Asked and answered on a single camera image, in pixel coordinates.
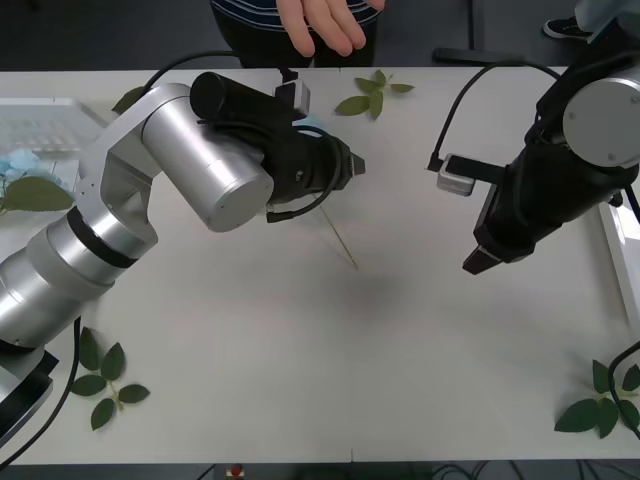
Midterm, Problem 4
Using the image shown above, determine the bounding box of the shallow white slotted box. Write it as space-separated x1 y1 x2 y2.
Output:
0 96 111 201

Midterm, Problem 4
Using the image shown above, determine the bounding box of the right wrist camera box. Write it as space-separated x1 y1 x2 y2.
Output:
435 154 507 198

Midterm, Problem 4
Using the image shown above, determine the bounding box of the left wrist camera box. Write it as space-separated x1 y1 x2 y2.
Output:
273 68 313 114

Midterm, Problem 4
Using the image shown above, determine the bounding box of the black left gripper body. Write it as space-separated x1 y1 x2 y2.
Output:
262 126 355 206

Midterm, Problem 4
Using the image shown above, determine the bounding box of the black left wrist camera cable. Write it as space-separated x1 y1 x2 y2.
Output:
264 133 353 225

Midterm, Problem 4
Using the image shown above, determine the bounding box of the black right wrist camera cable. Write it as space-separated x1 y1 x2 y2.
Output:
426 61 564 172

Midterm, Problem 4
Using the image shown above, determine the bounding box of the person's hand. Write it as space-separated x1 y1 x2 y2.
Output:
277 0 387 58

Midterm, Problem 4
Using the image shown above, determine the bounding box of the loose green leaf twig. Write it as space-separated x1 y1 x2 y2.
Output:
553 358 640 441
69 325 152 432
333 68 416 122

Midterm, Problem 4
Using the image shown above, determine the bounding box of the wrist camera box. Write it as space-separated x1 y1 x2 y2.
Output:
435 154 507 198
273 68 313 114

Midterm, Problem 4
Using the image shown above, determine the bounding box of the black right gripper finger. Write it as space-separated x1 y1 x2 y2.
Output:
461 247 483 275
475 243 502 270

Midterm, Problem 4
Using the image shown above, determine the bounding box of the pale blue artificial flower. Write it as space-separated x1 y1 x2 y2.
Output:
0 148 76 218

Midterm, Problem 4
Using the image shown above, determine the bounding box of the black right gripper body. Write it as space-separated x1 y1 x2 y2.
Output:
472 180 540 265

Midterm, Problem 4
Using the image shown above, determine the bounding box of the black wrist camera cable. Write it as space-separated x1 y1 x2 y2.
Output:
264 133 353 225
426 61 564 172

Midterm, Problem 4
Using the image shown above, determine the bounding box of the black stand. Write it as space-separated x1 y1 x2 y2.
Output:
431 0 504 65

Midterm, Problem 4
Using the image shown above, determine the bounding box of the person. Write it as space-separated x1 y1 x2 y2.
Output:
208 0 387 69
542 0 624 47

